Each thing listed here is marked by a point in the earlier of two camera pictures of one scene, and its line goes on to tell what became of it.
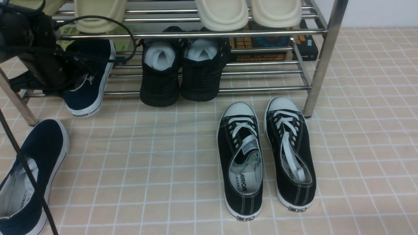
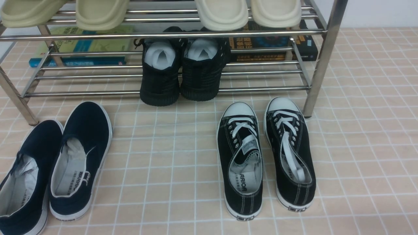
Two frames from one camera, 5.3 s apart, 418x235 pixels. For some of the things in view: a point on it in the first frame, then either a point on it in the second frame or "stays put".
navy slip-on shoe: [93, 60] to [87, 136]
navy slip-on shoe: [22, 211] stays put
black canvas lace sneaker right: [293, 163] stays put
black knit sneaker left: [161, 59] stays put
